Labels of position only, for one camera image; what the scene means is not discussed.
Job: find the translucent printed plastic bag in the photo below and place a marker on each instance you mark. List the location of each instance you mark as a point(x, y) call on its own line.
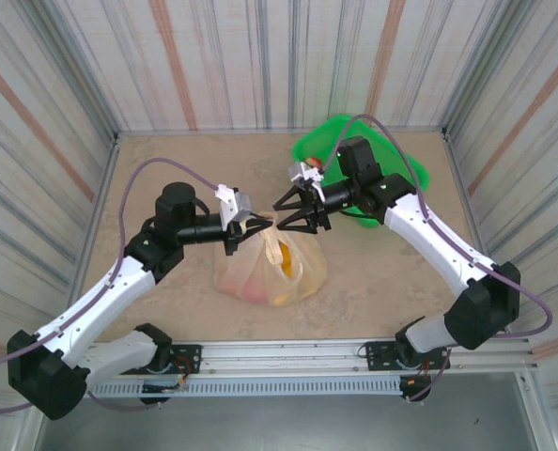
point(307, 263)

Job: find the fake yellow mango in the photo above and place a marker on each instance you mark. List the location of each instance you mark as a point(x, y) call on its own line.
point(287, 260)

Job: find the green plastic basket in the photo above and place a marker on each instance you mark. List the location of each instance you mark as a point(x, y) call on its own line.
point(316, 141)

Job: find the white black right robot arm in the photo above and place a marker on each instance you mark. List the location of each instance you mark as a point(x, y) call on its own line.
point(438, 239)

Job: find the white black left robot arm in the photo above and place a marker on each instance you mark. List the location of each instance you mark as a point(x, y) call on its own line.
point(100, 300)

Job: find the red apple toy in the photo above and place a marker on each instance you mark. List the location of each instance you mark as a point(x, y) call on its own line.
point(313, 162)

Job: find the metal frame rail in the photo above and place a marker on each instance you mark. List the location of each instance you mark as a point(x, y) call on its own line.
point(469, 197)
point(107, 178)

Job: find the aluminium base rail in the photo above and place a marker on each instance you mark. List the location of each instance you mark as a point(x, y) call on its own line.
point(283, 357)

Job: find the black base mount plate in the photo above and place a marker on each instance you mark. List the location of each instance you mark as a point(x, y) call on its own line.
point(377, 357)
point(190, 357)

